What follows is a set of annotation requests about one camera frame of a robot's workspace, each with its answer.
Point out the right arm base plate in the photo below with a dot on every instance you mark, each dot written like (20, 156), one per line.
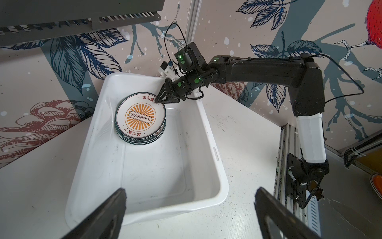
(304, 179)

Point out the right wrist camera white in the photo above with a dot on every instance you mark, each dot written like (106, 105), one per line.
(167, 70)

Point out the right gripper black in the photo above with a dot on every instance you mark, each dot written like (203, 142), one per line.
(180, 89)

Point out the green rim plate large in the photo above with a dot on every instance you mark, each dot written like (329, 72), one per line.
(141, 141)

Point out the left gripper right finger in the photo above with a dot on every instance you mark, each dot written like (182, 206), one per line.
(276, 221)

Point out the orange sunburst plate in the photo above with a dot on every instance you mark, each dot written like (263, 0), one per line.
(138, 116)

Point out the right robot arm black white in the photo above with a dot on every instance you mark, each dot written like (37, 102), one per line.
(304, 81)

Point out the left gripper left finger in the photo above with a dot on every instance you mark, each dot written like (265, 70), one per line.
(105, 221)

